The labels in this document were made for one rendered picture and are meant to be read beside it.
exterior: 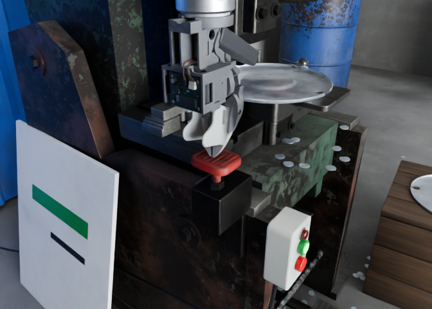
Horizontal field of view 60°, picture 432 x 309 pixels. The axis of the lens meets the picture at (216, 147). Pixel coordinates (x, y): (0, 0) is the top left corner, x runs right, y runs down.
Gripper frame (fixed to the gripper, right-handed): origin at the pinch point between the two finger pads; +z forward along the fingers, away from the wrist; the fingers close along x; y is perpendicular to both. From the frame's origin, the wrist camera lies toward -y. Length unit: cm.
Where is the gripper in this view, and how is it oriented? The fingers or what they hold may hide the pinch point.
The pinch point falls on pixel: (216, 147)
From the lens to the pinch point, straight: 58.7
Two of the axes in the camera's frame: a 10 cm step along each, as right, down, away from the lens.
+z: 0.0, 8.9, 4.5
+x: 7.9, 2.8, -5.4
